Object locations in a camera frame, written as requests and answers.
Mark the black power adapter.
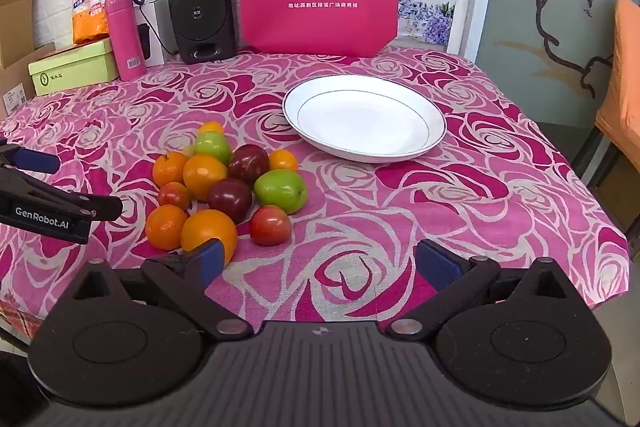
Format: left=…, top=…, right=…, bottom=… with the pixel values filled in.
left=137, top=23, right=152, bottom=60

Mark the white plate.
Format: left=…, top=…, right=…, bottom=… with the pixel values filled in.
left=282, top=75, right=447, bottom=164

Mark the small red apple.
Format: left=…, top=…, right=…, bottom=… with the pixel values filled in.
left=158, top=182, right=191, bottom=210
left=250, top=205, right=292, bottom=247

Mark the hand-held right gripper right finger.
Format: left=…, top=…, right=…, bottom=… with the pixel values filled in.
left=386, top=239, right=576, bottom=342

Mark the white box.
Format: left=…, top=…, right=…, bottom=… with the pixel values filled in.
left=150, top=0, right=173, bottom=62

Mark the light green box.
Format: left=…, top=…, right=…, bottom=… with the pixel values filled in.
left=28, top=38, right=121, bottom=96

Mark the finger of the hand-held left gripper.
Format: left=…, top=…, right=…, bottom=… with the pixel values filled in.
left=0, top=138, right=62, bottom=176
left=0, top=168, right=124, bottom=222

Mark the dark red plum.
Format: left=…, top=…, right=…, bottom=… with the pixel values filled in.
left=228, top=144, right=271, bottom=186
left=207, top=178, right=253, bottom=225

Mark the pink thermos bottle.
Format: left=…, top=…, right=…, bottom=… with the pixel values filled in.
left=104, top=0, right=148, bottom=82

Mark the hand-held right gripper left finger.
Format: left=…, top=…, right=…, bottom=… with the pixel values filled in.
left=65, top=238, right=254, bottom=342

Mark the cardboard box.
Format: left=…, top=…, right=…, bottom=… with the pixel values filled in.
left=0, top=0, right=56, bottom=120

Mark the black cable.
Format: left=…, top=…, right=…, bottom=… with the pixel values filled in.
left=131, top=0, right=173, bottom=58

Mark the green apple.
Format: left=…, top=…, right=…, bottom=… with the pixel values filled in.
left=193, top=132, right=232, bottom=166
left=253, top=170, right=308, bottom=215

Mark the tangerine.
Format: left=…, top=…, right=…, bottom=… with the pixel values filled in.
left=145, top=204, right=188, bottom=251
left=152, top=151, right=188, bottom=188

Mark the large orange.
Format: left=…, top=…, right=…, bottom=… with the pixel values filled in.
left=180, top=209, right=238, bottom=267

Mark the black speaker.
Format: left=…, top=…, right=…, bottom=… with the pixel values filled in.
left=166, top=0, right=237, bottom=65

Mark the pink rose tablecloth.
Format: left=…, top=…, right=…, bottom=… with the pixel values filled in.
left=0, top=44, right=630, bottom=343

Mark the chair with orange cover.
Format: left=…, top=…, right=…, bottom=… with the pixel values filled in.
left=570, top=0, right=640, bottom=188

